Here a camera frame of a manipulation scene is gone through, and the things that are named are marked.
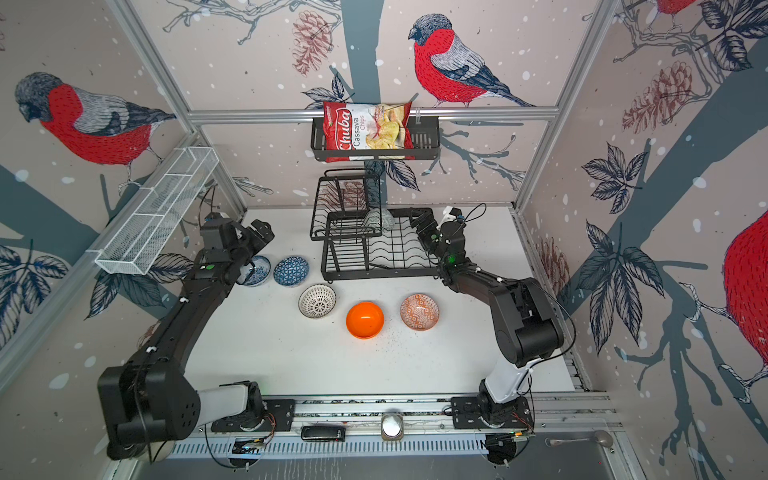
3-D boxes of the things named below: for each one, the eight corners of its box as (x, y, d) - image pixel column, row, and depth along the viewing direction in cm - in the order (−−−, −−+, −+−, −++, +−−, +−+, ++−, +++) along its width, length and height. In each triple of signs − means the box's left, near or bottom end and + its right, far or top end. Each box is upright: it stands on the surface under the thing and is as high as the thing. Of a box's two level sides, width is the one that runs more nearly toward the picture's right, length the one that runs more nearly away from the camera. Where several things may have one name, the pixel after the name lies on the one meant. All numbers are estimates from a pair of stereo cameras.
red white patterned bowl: (400, 330, 89) (401, 325, 86) (400, 300, 96) (400, 294, 93) (439, 330, 89) (441, 325, 86) (436, 300, 96) (437, 294, 93)
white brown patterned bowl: (298, 318, 91) (295, 313, 88) (304, 289, 98) (302, 284, 95) (335, 318, 91) (333, 313, 88) (339, 289, 98) (337, 284, 95)
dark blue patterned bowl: (273, 286, 99) (269, 280, 96) (280, 262, 105) (277, 256, 103) (306, 286, 99) (304, 280, 96) (312, 262, 105) (309, 256, 103)
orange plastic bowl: (346, 341, 87) (344, 335, 84) (349, 309, 94) (348, 302, 90) (383, 341, 87) (383, 335, 84) (384, 309, 94) (384, 302, 90)
